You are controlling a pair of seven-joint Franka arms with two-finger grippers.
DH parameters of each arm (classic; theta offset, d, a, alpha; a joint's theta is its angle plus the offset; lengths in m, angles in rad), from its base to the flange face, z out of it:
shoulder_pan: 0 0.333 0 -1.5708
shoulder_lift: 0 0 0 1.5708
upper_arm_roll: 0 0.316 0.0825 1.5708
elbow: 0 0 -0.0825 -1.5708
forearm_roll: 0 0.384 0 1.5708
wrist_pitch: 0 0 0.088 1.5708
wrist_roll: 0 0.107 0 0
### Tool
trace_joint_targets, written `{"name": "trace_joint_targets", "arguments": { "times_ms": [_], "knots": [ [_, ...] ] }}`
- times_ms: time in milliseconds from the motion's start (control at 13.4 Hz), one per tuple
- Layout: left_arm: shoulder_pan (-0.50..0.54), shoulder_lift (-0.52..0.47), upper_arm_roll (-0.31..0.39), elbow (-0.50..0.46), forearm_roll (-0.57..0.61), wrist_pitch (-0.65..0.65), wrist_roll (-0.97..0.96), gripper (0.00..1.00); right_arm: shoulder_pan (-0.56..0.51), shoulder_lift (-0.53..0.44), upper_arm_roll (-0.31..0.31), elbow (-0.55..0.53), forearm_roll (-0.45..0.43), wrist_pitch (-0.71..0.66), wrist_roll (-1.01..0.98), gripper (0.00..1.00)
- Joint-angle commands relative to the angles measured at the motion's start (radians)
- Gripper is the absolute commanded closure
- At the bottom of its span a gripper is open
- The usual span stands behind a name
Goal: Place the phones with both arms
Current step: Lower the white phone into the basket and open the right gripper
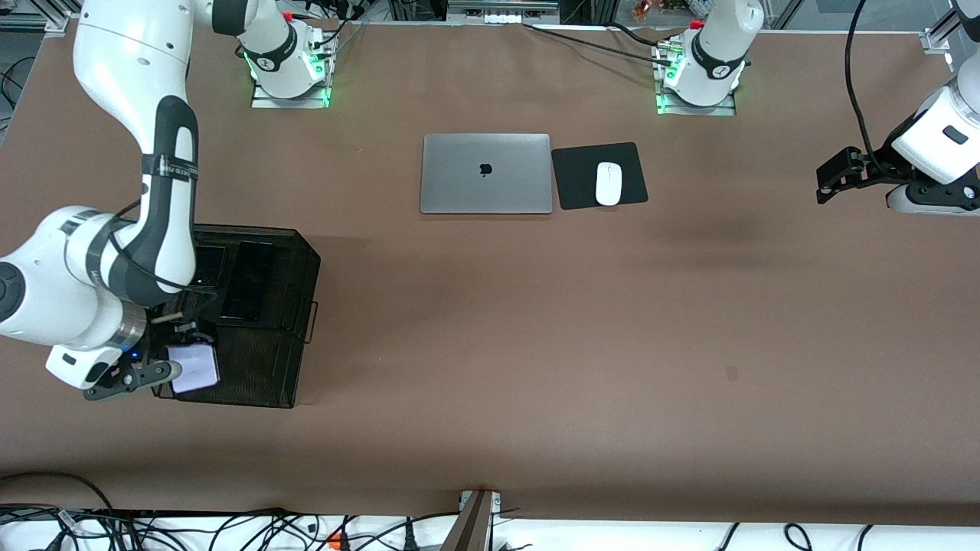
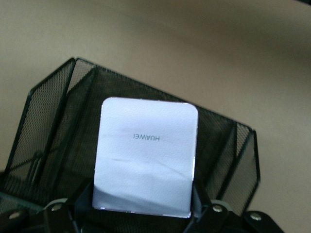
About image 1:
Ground long black phone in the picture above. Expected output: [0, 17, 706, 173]
[220, 240, 275, 323]

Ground black mesh two-tier tray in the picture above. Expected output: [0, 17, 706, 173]
[144, 224, 321, 409]

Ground white computer mouse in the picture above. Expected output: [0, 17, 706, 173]
[596, 161, 623, 207]

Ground black mouse pad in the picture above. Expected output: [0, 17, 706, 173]
[551, 142, 649, 210]

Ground silver laptop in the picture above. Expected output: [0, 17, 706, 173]
[420, 133, 554, 215]

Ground white power strip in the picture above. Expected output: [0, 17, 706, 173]
[448, 0, 560, 24]

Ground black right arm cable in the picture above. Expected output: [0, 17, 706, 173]
[107, 201, 230, 295]

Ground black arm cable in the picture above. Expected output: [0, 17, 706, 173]
[844, 0, 893, 165]
[107, 201, 230, 295]

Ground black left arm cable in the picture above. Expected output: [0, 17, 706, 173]
[844, 0, 893, 165]

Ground aluminium frame profile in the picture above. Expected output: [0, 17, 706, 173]
[923, 0, 980, 54]
[0, 0, 81, 35]

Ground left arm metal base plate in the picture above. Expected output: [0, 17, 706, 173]
[656, 83, 737, 117]

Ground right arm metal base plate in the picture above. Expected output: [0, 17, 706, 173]
[251, 75, 332, 109]

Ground short black table cable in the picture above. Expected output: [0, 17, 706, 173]
[609, 21, 671, 48]

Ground long black table cable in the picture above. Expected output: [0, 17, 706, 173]
[523, 23, 678, 64]

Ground grey metal camera post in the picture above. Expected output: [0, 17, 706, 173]
[443, 490, 502, 551]

